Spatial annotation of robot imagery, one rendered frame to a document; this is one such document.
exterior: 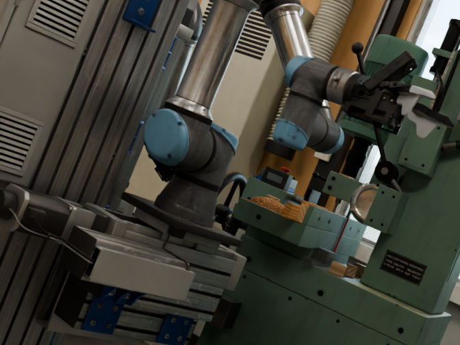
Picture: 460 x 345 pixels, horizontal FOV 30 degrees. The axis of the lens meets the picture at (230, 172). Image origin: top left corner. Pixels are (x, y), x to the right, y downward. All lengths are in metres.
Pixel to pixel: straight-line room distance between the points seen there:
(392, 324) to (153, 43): 0.97
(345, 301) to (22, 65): 1.09
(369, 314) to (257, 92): 1.94
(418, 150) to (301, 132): 0.68
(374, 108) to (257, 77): 2.43
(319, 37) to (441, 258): 1.95
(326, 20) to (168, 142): 2.39
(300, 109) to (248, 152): 2.42
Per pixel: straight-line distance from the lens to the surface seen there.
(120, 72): 2.02
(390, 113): 1.70
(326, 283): 2.40
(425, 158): 2.40
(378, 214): 2.39
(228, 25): 1.93
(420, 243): 2.46
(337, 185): 2.61
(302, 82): 1.79
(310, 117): 1.79
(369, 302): 2.37
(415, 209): 2.47
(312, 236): 2.39
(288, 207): 2.26
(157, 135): 1.91
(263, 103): 4.16
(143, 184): 4.33
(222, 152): 2.01
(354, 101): 1.75
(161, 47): 2.07
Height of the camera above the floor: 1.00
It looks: 1 degrees down
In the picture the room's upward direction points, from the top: 22 degrees clockwise
